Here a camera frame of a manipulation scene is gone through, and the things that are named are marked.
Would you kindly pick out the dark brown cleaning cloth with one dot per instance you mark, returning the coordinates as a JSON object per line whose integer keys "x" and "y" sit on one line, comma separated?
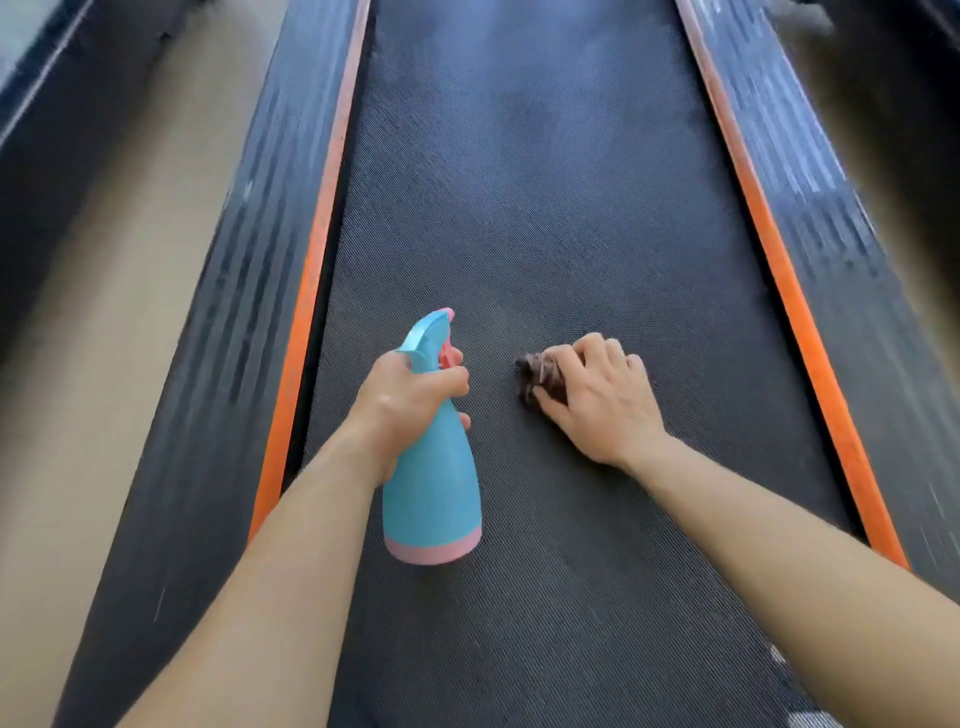
{"x": 536, "y": 375}

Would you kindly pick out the person's right little finger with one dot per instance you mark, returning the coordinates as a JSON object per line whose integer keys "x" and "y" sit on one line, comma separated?
{"x": 637, "y": 366}

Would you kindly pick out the black treadmill belt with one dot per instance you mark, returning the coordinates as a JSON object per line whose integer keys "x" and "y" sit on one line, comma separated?
{"x": 540, "y": 187}

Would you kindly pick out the blue and pink spray bottle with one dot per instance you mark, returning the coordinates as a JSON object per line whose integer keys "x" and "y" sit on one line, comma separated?
{"x": 435, "y": 487}

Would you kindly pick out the black orange-edged treadmill side rail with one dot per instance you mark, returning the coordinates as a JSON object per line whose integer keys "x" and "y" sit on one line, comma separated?
{"x": 825, "y": 247}
{"x": 225, "y": 360}

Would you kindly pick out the dark neighbouring treadmill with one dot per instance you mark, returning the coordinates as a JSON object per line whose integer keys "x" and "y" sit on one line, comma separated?
{"x": 52, "y": 150}
{"x": 900, "y": 90}

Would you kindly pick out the person's right forearm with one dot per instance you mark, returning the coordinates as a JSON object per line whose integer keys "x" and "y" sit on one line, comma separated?
{"x": 810, "y": 592}

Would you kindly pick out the person's left hand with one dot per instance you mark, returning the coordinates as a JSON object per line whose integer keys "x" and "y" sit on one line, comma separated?
{"x": 390, "y": 409}

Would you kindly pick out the person's right middle finger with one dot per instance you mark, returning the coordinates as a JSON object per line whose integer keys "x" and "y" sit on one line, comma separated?
{"x": 591, "y": 346}

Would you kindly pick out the person's left forearm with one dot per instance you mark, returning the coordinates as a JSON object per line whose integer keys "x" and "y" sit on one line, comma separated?
{"x": 270, "y": 600}

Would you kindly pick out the person's right hand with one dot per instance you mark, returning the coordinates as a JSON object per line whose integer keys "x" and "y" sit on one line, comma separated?
{"x": 607, "y": 409}

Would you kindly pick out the person's left thumb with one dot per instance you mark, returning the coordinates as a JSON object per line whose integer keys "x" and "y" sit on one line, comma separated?
{"x": 442, "y": 381}

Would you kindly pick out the person's right thumb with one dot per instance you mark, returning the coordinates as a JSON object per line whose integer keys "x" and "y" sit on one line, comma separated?
{"x": 551, "y": 409}

